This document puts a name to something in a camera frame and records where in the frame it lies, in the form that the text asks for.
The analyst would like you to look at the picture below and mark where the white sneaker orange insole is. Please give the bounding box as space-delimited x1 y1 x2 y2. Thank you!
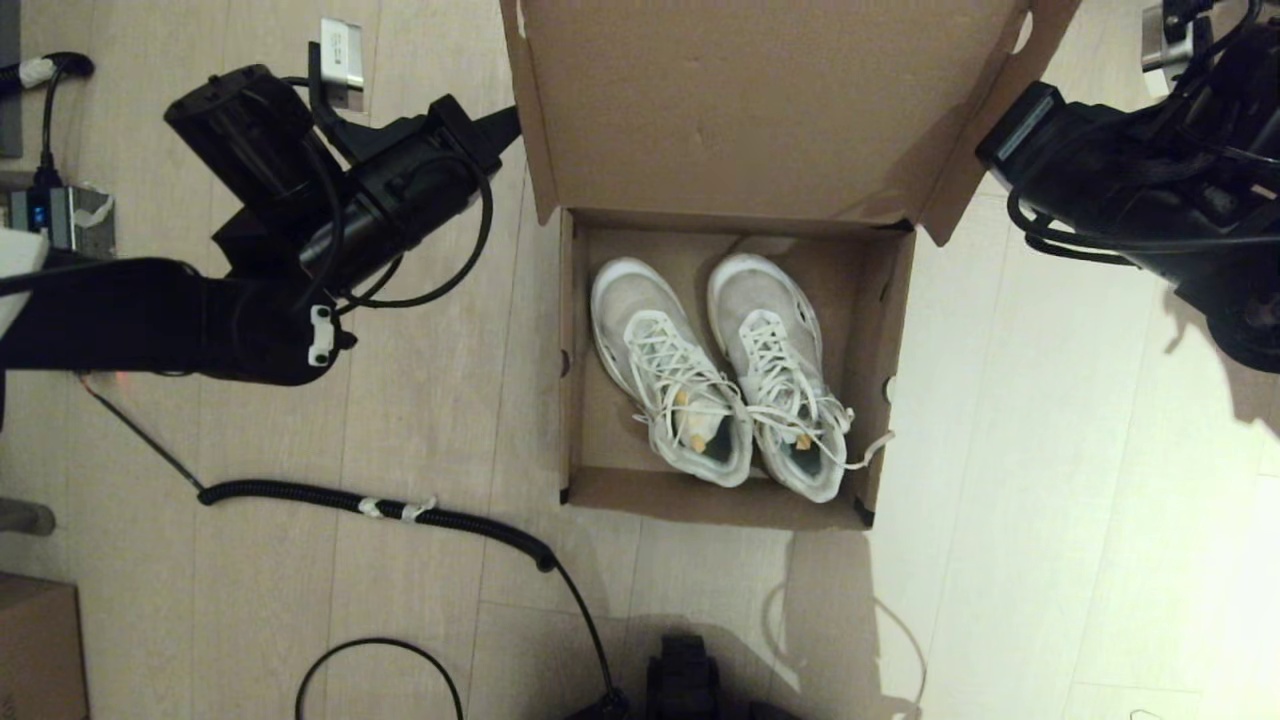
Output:
589 257 754 488

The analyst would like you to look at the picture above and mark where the brown cardboard shoe box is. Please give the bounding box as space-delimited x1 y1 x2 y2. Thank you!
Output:
500 0 1083 531

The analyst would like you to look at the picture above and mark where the grey power supply box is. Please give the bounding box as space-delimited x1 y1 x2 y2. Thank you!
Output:
10 185 116 259

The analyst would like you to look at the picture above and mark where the dark grey panel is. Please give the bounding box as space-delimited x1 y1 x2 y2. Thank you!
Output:
0 0 23 159

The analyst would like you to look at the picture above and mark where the grey furniture foot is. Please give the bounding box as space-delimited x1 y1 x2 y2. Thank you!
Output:
0 497 56 538

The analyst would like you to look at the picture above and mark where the small brown cardboard carton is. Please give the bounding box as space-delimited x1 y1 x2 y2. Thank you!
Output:
0 572 89 720

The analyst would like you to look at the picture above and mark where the black robot torso part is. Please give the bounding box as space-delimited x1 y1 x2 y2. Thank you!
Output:
645 632 723 720

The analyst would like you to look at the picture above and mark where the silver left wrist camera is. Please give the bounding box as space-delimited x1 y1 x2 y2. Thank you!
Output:
320 18 364 109

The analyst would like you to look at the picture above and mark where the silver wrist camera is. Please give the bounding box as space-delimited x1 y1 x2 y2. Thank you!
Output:
320 18 364 109
1142 0 1216 71

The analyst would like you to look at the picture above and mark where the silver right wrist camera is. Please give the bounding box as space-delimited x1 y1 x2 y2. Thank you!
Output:
1142 0 1216 71

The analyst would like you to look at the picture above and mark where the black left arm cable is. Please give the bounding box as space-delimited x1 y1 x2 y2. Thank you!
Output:
0 75 494 311

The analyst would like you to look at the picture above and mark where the black power cable white tape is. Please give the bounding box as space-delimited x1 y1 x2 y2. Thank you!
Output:
0 53 96 189

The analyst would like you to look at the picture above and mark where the black corrugated cable conduit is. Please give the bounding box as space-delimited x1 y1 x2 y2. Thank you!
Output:
78 375 629 719

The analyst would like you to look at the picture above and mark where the thin black cable loop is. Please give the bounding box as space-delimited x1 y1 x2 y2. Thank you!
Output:
295 637 467 720

